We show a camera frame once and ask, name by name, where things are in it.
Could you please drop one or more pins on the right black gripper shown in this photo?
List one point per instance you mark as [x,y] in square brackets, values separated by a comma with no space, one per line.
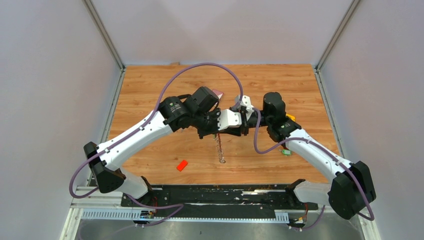
[245,123]

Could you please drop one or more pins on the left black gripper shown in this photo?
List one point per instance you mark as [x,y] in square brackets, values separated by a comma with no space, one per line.
[203,133]

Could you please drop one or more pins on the metal key organizer red handle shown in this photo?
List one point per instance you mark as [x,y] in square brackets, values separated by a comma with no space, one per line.
[219,148]

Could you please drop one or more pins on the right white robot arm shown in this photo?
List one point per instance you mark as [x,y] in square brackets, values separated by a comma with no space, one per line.
[350,188]

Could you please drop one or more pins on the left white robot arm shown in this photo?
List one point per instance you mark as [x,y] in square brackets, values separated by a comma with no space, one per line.
[199,110]

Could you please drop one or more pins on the playing card box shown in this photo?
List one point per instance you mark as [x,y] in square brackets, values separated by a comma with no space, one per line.
[219,94]

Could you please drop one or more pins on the small green toy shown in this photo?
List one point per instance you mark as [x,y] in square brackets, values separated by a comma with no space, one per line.
[286,152]

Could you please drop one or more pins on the small orange block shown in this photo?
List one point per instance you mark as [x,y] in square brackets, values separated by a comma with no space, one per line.
[180,167]

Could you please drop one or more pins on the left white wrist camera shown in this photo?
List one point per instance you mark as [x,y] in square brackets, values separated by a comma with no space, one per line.
[228,119]

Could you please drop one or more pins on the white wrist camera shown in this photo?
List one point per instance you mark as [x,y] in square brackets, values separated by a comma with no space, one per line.
[244,101]
[228,119]

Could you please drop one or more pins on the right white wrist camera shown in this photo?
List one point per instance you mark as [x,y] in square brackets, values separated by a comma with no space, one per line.
[244,101]

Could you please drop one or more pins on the yellow triangular bracket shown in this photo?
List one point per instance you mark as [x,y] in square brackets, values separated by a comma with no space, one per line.
[293,118]

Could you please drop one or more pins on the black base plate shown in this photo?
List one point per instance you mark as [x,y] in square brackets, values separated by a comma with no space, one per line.
[225,197]

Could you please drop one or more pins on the white slotted cable duct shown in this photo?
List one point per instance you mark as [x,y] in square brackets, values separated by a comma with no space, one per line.
[188,215]

